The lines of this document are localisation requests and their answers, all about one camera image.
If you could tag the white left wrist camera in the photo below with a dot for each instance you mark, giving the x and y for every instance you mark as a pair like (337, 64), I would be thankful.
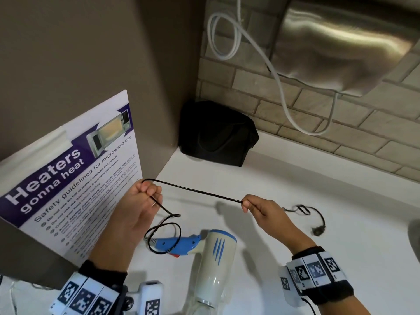
(149, 298)

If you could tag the purple and white poster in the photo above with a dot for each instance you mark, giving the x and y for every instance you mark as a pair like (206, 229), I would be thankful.
(65, 200)

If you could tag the right wristband with marker tags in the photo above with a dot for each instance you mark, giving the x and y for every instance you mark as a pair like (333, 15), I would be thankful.
(315, 272)

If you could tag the person's left forearm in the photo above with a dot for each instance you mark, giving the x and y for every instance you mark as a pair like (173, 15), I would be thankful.
(111, 255)

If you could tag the steel wall hand dryer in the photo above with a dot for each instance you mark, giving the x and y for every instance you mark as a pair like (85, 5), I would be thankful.
(341, 45)

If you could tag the person's left hand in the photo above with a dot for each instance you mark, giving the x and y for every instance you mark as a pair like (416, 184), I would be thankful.
(131, 216)

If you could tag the person's right hand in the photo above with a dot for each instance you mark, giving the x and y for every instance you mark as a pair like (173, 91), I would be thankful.
(272, 219)

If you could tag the person's right forearm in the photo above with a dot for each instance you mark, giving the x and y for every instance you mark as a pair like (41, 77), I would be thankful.
(300, 247)

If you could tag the blue and white hair dryer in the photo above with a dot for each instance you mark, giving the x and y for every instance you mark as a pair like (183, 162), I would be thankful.
(216, 262)

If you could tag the black fabric bag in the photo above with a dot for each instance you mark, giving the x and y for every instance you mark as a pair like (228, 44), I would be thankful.
(216, 134)

